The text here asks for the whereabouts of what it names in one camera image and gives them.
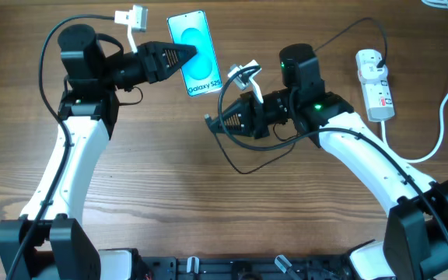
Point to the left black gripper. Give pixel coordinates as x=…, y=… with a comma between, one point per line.
x=152, y=61

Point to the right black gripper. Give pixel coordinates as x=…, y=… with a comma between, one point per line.
x=255, y=114

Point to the blue Galaxy smartphone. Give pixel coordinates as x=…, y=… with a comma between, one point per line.
x=201, y=73

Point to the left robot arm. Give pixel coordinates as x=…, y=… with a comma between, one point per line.
x=47, y=240

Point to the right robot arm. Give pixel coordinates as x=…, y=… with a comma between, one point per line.
x=415, y=245

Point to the white charger plug adapter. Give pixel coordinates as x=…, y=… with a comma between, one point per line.
x=369, y=73

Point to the white power strip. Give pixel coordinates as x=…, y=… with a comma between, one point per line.
x=377, y=97

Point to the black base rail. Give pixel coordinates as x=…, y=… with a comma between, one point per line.
x=243, y=268

